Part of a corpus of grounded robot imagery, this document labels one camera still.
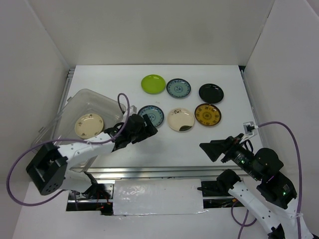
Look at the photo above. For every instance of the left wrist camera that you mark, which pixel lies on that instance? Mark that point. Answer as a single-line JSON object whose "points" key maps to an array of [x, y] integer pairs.
{"points": [[132, 110]]}

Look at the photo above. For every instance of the cream plate with black patch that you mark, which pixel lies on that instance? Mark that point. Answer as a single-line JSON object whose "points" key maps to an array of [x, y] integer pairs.
{"points": [[82, 136]]}

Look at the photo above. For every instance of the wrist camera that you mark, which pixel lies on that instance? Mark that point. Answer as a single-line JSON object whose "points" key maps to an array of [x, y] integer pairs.
{"points": [[132, 110], [250, 130]]}

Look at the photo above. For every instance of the clear plastic bin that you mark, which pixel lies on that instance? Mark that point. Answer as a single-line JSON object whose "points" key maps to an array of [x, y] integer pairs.
{"points": [[83, 102]]}

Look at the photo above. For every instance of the cream plate with small motifs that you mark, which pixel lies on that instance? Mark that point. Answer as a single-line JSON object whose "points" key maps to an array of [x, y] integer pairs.
{"points": [[91, 124]]}

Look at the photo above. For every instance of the green plate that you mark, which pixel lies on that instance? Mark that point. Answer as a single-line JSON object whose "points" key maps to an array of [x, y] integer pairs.
{"points": [[153, 84]]}

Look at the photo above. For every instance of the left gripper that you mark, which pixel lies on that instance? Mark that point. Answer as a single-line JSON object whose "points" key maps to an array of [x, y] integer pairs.
{"points": [[151, 130]]}

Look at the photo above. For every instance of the blue patterned plate far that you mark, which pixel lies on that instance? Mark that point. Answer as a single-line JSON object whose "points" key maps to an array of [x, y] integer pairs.
{"points": [[178, 88]]}

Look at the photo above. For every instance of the yellow brown patterned plate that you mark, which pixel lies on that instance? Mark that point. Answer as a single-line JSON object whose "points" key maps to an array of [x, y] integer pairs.
{"points": [[208, 114]]}

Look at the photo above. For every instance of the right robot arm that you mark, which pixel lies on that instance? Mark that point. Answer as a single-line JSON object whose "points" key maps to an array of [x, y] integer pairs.
{"points": [[283, 221]]}

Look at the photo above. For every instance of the blue patterned plate near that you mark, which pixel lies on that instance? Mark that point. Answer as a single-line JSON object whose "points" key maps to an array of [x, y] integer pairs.
{"points": [[154, 113]]}

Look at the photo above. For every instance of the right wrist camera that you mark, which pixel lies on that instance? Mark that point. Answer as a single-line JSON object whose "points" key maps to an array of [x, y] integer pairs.
{"points": [[250, 130]]}

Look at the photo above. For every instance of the blue patterned plate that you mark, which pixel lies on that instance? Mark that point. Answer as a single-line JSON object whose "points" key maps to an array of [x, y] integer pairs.
{"points": [[154, 113], [178, 88]]}

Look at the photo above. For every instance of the cream plate with flower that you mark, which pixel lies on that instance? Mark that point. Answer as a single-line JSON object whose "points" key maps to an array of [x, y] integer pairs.
{"points": [[180, 119]]}

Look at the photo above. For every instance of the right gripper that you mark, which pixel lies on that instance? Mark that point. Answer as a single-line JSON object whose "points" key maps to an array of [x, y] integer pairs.
{"points": [[212, 148]]}

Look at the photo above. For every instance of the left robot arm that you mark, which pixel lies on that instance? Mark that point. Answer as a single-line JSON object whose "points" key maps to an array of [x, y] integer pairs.
{"points": [[51, 168]]}

